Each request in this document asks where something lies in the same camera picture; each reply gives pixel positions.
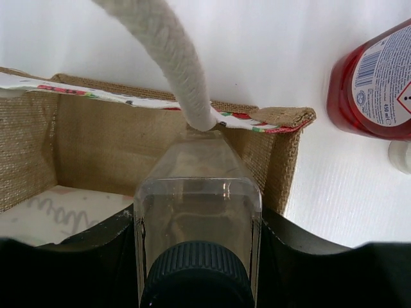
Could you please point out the canvas bag with strawberry print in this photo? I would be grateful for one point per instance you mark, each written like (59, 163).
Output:
(73, 149)

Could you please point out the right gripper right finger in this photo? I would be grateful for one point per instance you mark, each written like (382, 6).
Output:
(300, 269)

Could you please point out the clear plastic sachet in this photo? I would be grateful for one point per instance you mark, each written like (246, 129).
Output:
(399, 155)

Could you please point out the red bottle with red cap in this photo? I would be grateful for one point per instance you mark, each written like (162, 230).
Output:
(369, 88)

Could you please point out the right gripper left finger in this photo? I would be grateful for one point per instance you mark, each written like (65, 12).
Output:
(95, 268)

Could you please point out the small jar with grey lid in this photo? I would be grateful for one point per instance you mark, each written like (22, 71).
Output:
(197, 222)

